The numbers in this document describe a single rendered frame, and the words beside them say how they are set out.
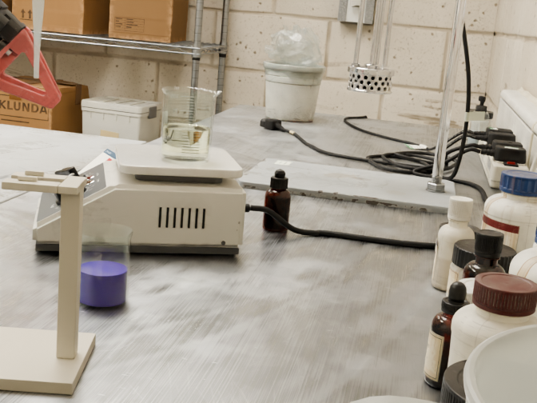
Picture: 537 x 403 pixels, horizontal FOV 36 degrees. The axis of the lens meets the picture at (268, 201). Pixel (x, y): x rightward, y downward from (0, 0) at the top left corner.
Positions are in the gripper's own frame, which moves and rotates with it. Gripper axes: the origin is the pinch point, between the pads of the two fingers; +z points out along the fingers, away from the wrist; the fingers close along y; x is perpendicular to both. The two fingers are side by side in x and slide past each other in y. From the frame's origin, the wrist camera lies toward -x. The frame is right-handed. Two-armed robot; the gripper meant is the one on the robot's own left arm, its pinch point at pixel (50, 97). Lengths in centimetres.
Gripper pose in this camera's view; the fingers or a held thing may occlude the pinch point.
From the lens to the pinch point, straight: 88.4
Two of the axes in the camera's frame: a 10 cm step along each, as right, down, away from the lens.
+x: -7.0, 7.2, 0.2
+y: -2.1, -2.4, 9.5
